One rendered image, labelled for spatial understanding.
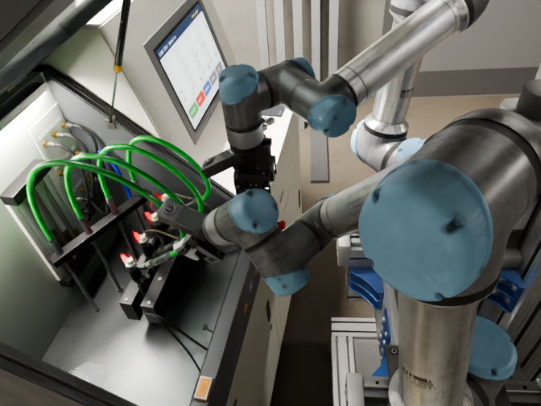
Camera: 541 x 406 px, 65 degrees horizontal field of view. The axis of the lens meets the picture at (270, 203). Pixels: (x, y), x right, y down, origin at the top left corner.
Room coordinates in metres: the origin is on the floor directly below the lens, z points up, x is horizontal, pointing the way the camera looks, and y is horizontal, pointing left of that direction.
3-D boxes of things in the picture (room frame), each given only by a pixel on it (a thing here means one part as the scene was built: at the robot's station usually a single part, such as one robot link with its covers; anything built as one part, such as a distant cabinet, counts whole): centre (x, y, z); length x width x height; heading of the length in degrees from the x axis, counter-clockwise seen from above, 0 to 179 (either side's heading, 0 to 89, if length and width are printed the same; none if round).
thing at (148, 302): (0.82, 0.34, 0.91); 0.34 x 0.10 x 0.15; 164
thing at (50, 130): (1.01, 0.56, 1.20); 0.13 x 0.03 x 0.31; 164
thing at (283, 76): (0.77, -0.06, 1.50); 0.11 x 0.11 x 0.08; 28
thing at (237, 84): (0.74, 0.03, 1.51); 0.09 x 0.08 x 0.11; 118
